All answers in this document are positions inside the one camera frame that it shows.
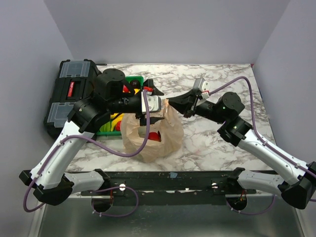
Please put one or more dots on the orange plastic bag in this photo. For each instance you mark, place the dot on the orange plastic bag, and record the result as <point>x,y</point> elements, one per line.
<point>165,136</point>

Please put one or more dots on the yellow fake banana lower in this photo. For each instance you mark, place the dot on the yellow fake banana lower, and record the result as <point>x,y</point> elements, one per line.
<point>116,115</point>

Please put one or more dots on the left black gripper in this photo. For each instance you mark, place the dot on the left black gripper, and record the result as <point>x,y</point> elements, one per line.
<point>150,83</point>

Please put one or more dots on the red fake apple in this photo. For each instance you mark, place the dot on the red fake apple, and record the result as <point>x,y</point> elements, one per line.
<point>154,136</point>

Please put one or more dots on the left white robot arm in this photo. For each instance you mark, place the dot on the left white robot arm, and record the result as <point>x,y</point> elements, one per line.
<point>112,93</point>

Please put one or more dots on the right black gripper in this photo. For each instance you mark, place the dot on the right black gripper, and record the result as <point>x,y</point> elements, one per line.
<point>186,103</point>

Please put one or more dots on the green fake starfruit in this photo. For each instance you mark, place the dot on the green fake starfruit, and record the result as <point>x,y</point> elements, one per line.
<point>106,127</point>

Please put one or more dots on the yellow fake banana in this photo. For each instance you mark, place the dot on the yellow fake banana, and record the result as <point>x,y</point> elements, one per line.
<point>116,115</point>
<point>113,124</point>

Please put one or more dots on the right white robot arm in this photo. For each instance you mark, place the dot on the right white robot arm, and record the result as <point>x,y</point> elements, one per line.
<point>294,181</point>

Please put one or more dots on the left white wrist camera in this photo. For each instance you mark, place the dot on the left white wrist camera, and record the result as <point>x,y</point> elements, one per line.
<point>154,104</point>

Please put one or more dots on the red fake strawberry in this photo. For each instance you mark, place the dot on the red fake strawberry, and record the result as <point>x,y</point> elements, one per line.
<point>118,125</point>

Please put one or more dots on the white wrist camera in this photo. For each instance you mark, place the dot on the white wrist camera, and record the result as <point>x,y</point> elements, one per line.
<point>154,104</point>
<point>201,88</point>

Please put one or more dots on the dark purple fake plum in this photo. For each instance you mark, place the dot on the dark purple fake plum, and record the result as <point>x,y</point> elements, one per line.
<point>135,84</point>

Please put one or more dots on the blue tape piece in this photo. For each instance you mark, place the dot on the blue tape piece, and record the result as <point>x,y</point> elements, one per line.
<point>173,175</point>

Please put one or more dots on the green plastic basket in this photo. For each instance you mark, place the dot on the green plastic basket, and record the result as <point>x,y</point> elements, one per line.
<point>118,133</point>

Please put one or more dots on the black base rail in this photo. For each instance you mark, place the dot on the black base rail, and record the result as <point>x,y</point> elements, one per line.
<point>157,188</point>

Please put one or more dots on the red fake pomegranate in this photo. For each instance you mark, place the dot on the red fake pomegranate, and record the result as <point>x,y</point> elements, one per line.
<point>126,89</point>

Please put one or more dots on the black tool box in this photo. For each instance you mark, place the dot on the black tool box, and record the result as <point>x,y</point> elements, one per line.
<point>74,82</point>

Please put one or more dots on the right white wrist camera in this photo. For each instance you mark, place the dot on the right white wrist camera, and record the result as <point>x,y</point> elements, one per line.
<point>201,88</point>

